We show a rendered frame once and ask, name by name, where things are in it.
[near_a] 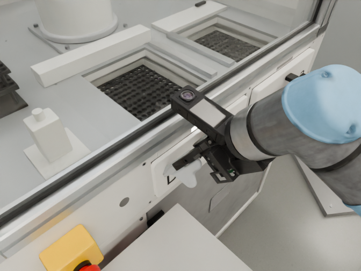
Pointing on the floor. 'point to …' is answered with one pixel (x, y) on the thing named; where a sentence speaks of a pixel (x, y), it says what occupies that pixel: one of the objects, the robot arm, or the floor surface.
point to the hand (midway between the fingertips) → (187, 148)
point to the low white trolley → (177, 248)
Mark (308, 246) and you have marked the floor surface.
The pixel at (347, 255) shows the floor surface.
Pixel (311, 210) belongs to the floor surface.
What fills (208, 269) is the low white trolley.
